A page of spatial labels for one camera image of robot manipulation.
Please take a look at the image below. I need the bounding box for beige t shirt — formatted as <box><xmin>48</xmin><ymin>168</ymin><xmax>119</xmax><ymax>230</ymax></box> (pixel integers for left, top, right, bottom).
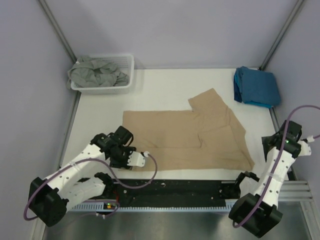
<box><xmin>122</xmin><ymin>88</ymin><xmax>255</xmax><ymax>171</ymax></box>

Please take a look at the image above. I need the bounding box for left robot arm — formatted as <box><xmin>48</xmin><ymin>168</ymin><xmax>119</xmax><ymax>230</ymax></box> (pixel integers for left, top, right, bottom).
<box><xmin>27</xmin><ymin>126</ymin><xmax>136</xmax><ymax>227</ymax></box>

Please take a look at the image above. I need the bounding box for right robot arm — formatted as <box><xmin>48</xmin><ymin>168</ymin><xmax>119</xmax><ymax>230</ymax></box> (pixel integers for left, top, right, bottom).
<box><xmin>228</xmin><ymin>120</ymin><xmax>312</xmax><ymax>238</ymax></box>

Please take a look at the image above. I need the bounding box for folded blue t shirt stack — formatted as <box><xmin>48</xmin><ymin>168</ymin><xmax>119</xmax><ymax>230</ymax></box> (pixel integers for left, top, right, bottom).
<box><xmin>233</xmin><ymin>66</ymin><xmax>282</xmax><ymax>109</ymax></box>

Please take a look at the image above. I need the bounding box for grey t shirt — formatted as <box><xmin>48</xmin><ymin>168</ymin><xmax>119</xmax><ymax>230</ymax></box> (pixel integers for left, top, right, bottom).
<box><xmin>67</xmin><ymin>55</ymin><xmax>130</xmax><ymax>88</ymax></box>

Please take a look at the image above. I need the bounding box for white plastic basket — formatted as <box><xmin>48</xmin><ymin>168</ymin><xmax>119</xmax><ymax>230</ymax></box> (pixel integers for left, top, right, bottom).
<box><xmin>67</xmin><ymin>54</ymin><xmax>135</xmax><ymax>95</ymax></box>

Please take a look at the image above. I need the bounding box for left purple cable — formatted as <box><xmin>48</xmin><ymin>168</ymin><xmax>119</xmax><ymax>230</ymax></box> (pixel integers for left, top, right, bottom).
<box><xmin>22</xmin><ymin>151</ymin><xmax>158</xmax><ymax>222</ymax></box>

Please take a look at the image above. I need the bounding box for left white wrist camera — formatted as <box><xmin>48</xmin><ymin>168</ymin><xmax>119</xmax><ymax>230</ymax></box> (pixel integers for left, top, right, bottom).
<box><xmin>127</xmin><ymin>151</ymin><xmax>150</xmax><ymax>168</ymax></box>

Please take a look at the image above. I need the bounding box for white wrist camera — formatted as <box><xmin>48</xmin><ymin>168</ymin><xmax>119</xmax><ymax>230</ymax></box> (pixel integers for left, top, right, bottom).
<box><xmin>127</xmin><ymin>151</ymin><xmax>150</xmax><ymax>168</ymax></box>
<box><xmin>298</xmin><ymin>135</ymin><xmax>315</xmax><ymax>157</ymax></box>

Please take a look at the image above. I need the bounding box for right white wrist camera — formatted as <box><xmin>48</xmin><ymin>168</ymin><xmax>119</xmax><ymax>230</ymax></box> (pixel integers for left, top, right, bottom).
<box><xmin>298</xmin><ymin>135</ymin><xmax>315</xmax><ymax>157</ymax></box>

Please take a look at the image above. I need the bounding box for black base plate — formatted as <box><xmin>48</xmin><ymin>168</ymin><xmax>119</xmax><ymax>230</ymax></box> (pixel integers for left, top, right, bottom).
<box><xmin>95</xmin><ymin>179</ymin><xmax>241</xmax><ymax>208</ymax></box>

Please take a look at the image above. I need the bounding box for right aluminium frame post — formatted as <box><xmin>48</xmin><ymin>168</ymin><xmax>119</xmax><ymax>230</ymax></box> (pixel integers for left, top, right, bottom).
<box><xmin>258</xmin><ymin>0</ymin><xmax>307</xmax><ymax>71</ymax></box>

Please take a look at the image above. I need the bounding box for aluminium frame post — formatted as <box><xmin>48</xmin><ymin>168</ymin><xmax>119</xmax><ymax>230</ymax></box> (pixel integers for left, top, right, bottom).
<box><xmin>36</xmin><ymin>0</ymin><xmax>77</xmax><ymax>63</ymax></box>
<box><xmin>258</xmin><ymin>0</ymin><xmax>307</xmax><ymax>71</ymax></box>

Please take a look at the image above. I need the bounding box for grey slotted cable duct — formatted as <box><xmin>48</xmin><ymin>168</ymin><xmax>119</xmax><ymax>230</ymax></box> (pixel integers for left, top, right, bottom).
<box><xmin>70</xmin><ymin>200</ymin><xmax>236</xmax><ymax>213</ymax></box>

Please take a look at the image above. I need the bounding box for left aluminium frame post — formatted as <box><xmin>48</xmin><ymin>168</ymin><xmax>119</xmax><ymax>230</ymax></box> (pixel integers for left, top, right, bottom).
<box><xmin>36</xmin><ymin>0</ymin><xmax>77</xmax><ymax>63</ymax></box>

